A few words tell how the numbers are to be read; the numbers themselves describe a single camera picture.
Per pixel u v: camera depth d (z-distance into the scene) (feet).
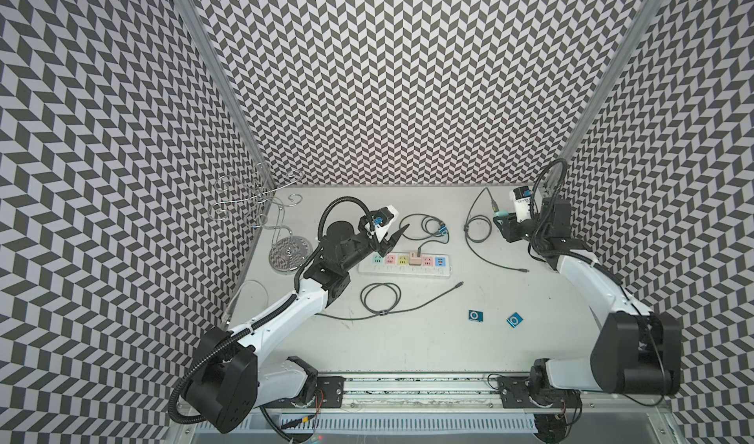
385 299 2.92
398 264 3.07
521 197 2.40
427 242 2.81
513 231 2.51
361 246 2.06
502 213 2.74
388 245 2.15
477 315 2.78
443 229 3.27
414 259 3.04
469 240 3.38
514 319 2.77
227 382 1.30
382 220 1.99
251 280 3.06
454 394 2.46
